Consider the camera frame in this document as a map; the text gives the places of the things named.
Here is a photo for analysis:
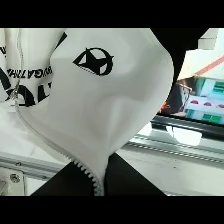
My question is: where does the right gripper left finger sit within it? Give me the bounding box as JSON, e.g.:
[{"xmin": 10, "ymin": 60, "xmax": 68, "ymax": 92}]
[{"xmin": 31, "ymin": 161, "xmax": 97, "ymax": 197}]

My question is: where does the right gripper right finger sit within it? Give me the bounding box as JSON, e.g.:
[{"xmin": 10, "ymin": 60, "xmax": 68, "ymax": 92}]
[{"xmin": 104, "ymin": 152, "xmax": 158, "ymax": 197}]

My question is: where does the white zip jacket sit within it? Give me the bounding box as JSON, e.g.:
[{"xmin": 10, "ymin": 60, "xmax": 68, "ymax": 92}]
[{"xmin": 0, "ymin": 27, "xmax": 175, "ymax": 197}]

